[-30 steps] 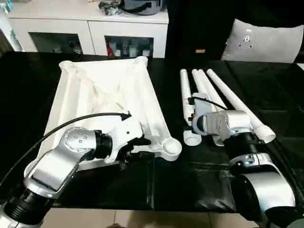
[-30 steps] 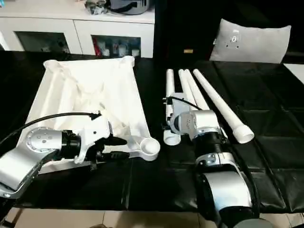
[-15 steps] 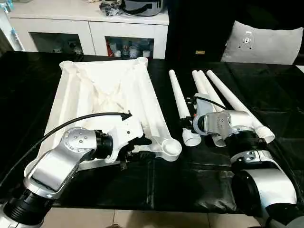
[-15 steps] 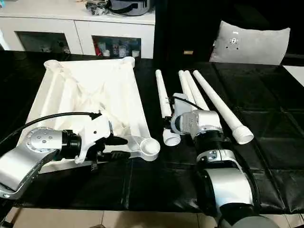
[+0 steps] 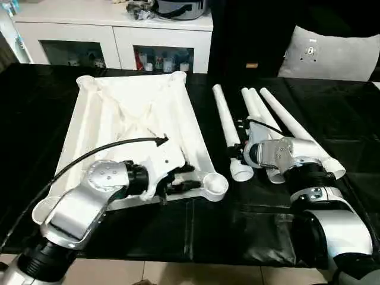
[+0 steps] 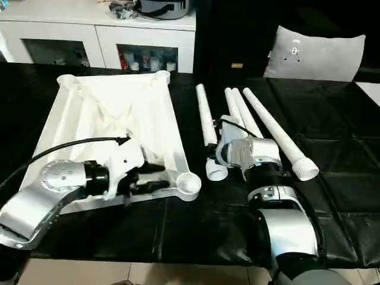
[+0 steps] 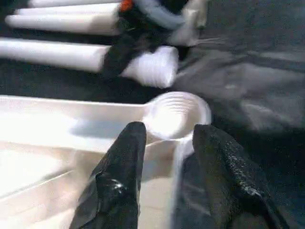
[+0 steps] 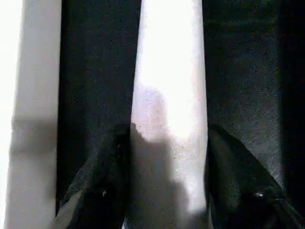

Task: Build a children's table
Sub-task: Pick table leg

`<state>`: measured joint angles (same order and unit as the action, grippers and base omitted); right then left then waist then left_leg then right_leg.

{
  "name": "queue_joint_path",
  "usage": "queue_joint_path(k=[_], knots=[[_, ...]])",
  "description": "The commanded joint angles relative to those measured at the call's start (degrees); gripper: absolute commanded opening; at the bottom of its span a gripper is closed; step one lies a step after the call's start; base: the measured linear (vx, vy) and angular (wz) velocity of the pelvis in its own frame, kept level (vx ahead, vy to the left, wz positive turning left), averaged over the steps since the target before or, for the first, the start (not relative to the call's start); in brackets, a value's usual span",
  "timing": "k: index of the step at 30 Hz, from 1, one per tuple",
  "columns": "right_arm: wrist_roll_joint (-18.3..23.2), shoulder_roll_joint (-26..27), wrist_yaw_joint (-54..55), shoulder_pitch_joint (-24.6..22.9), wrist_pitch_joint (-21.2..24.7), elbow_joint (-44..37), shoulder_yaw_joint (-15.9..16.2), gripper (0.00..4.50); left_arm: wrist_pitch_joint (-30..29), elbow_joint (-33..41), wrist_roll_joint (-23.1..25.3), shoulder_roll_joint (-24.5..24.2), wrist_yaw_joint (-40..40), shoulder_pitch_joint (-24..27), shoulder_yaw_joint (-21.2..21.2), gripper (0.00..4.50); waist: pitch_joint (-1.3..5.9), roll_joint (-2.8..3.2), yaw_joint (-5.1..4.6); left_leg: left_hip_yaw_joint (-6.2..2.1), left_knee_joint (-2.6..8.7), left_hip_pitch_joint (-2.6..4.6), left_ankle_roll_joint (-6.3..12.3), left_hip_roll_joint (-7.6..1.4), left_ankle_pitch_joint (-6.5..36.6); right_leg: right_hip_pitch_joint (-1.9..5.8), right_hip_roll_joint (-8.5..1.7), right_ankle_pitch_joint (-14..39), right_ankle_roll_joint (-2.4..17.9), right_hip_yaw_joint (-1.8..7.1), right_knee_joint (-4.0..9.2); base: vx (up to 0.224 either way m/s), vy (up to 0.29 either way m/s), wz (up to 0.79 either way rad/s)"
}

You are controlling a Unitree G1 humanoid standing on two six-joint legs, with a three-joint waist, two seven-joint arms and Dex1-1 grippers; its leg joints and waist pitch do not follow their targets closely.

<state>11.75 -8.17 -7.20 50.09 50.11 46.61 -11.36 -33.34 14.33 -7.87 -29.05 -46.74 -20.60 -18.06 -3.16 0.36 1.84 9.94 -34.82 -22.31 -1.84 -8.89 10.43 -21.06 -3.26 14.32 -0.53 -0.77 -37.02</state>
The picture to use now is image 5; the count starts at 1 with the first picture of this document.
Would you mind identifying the black work mat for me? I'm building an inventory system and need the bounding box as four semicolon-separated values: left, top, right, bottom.
0;62;380;270

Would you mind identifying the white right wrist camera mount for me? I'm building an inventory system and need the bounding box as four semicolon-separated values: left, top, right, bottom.
245;120;270;167

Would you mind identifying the grey cushion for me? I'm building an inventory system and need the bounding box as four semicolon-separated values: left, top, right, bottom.
277;25;380;81

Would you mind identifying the white plastic table top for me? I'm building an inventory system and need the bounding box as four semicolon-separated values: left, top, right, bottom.
31;72;229;227

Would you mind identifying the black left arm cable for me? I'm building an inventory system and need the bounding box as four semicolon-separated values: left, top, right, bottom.
0;135;169;247

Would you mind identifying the white plastic table leg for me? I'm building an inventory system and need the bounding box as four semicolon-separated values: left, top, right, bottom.
240;87;287;185
211;84;254;182
248;87;283;140
259;87;347;181

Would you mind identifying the grey helmet with black strap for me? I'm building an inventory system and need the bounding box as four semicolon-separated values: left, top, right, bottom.
154;0;208;21

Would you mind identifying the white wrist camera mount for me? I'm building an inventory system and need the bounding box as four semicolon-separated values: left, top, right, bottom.
245;120;270;167
141;142;186;200

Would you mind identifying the white sideboard cabinet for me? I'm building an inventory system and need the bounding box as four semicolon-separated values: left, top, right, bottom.
11;0;214;75

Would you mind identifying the black sofa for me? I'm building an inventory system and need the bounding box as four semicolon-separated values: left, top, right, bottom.
210;0;380;81

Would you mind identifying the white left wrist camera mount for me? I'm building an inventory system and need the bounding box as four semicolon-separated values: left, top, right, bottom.
141;142;186;200

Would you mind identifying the teal white packet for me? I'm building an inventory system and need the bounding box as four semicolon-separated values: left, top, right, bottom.
5;2;19;18

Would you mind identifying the black tangled clutter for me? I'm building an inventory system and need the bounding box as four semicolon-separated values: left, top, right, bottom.
123;1;158;21

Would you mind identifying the red packet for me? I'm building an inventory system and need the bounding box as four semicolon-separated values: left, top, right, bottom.
135;49;146;71

